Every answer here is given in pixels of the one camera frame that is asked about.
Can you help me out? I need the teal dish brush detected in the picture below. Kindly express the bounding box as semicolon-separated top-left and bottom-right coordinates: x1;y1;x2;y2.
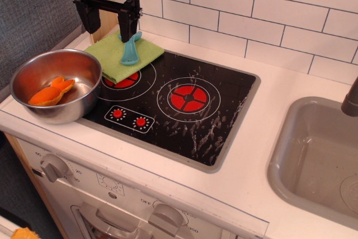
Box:
121;31;142;65

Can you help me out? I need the grey oven dial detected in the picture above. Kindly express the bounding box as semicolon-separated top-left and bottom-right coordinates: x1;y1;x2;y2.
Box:
148;204;184;237
40;154;69;182

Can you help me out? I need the grey plastic sink basin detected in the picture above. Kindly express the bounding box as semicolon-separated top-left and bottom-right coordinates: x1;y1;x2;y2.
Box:
267;97;357;229

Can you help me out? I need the orange object bottom corner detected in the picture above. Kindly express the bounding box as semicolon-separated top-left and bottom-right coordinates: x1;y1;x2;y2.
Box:
11;227;40;239

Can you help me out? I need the white toy oven front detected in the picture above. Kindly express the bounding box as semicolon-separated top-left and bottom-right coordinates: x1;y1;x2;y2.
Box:
18;140;268;238

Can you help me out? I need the green folded cloth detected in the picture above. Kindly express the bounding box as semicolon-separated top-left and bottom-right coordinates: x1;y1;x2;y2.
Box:
85;31;164;83

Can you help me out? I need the stainless steel bowl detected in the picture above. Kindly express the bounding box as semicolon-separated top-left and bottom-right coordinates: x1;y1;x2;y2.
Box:
10;49;102;124

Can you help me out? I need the left red stove knob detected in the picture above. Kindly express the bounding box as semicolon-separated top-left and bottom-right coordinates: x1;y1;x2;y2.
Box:
112;109;123;119

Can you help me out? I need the red stove knob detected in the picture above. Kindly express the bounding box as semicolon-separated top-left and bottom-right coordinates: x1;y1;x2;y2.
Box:
135;118;147;127
112;109;123;119

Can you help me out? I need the right grey oven dial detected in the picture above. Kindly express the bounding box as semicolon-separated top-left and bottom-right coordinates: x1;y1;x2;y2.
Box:
148;204;184;237

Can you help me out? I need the grey faucet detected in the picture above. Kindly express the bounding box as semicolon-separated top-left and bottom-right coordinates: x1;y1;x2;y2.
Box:
341;78;358;117

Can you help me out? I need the orange plush lobster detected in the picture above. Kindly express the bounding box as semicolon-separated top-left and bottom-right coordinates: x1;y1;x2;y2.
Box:
28;76;76;106

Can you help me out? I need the light wooden side post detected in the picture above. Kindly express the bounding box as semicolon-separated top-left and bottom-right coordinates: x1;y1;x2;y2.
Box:
90;10;118;44

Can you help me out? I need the right red stove knob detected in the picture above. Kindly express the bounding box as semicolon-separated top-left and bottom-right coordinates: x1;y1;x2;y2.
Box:
135;118;147;127

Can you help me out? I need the left grey oven dial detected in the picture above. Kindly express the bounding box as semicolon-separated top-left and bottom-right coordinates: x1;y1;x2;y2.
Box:
40;154;69;182

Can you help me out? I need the black toy stove top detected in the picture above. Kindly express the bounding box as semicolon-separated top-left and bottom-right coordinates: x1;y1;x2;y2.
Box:
81;52;261;173

